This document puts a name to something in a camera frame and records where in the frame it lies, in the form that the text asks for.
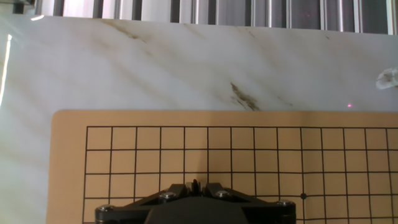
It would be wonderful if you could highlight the tan go board mat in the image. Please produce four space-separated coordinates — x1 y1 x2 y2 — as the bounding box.
45 109 398 224

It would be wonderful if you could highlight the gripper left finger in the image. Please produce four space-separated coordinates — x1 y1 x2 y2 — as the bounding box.
95 182 193 224

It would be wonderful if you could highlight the white marble pattern mat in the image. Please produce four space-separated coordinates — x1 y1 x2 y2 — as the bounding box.
0 12 398 224

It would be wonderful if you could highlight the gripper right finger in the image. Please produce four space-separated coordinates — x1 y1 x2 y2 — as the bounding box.
198 182 296 224

